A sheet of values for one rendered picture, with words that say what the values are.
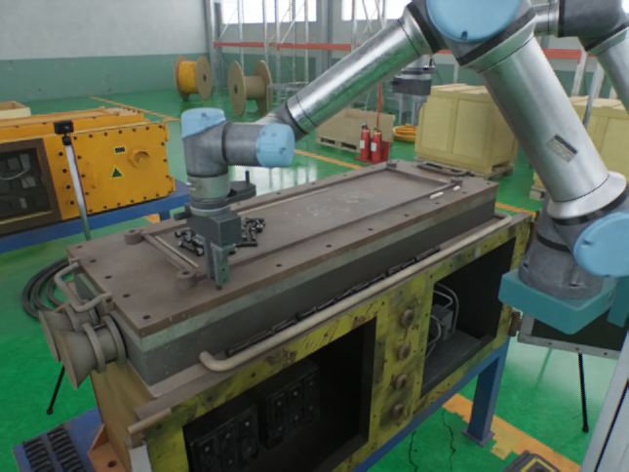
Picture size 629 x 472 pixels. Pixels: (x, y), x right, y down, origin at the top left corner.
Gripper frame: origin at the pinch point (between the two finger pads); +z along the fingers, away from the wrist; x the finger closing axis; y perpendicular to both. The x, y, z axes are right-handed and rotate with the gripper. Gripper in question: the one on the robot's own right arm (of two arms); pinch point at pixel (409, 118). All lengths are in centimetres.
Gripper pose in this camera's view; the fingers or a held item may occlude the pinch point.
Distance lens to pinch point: 162.4
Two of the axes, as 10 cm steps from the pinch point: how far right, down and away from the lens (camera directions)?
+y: -8.1, 2.4, -5.3
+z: 0.0, 9.1, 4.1
